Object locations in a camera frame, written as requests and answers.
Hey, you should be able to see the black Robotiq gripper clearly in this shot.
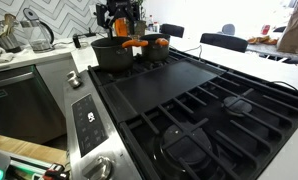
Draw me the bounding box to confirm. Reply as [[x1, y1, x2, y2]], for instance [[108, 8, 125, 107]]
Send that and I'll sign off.
[[95, 0, 142, 30]]

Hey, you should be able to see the large grey pot orange handle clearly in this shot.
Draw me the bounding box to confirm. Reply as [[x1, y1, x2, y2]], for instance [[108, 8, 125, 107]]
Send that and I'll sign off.
[[90, 36, 149, 73]]

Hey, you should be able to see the black stove griddle plate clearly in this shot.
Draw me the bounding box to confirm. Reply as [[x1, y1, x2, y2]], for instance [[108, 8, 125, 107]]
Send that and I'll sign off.
[[103, 59, 225, 123]]

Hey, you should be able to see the stainless steel gas stove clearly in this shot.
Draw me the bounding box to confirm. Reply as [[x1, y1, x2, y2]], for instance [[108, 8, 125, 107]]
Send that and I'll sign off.
[[62, 48, 298, 180]]

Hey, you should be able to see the black chair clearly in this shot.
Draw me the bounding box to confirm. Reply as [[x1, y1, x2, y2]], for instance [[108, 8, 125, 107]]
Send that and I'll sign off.
[[199, 32, 249, 54], [159, 23, 186, 39]]

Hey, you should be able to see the glass electric kettle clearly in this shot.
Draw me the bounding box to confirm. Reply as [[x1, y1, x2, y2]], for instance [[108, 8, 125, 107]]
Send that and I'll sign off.
[[20, 8, 56, 54]]

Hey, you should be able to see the grey chair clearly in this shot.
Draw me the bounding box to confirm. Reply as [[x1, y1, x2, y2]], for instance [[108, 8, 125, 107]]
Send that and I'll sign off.
[[221, 23, 237, 36]]

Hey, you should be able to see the wooden spoon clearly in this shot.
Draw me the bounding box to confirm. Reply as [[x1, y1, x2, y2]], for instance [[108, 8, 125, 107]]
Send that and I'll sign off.
[[3, 13, 17, 36]]

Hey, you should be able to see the metal utensil holder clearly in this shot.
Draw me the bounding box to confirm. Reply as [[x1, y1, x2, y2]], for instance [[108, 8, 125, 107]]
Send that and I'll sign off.
[[0, 32, 22, 54]]

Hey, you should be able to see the stainless steel dishwasher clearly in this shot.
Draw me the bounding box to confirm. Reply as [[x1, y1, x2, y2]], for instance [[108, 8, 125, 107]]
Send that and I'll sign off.
[[0, 64, 67, 144]]

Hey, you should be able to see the orange food pile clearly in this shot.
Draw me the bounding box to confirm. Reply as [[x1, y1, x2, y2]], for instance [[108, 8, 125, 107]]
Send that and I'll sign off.
[[248, 34, 279, 46]]

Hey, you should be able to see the red cup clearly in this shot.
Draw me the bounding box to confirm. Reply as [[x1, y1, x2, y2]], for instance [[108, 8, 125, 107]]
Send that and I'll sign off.
[[260, 24, 272, 36]]

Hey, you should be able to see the round white table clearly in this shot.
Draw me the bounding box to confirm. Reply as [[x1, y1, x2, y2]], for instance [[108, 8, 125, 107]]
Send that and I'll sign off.
[[247, 43, 298, 64]]

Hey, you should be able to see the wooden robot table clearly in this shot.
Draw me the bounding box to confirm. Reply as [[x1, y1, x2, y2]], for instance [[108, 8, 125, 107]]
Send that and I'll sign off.
[[0, 132, 67, 166]]

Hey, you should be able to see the brown paper bag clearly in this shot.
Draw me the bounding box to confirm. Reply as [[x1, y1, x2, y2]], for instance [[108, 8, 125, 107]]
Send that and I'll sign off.
[[277, 0, 298, 54]]

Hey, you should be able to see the white wall outlet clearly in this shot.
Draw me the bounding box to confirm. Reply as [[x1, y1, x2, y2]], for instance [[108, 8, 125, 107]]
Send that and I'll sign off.
[[88, 4, 98, 17]]

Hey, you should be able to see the small glass carafe black handle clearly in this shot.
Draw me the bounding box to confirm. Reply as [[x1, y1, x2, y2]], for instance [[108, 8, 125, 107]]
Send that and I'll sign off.
[[72, 33, 90, 49]]

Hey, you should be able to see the small grey pot orange handle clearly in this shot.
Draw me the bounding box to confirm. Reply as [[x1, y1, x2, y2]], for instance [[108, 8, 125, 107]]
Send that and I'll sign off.
[[140, 33, 172, 62]]

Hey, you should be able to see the thin black cable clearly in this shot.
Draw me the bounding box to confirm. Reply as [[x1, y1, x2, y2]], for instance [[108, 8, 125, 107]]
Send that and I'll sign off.
[[268, 80, 298, 98]]

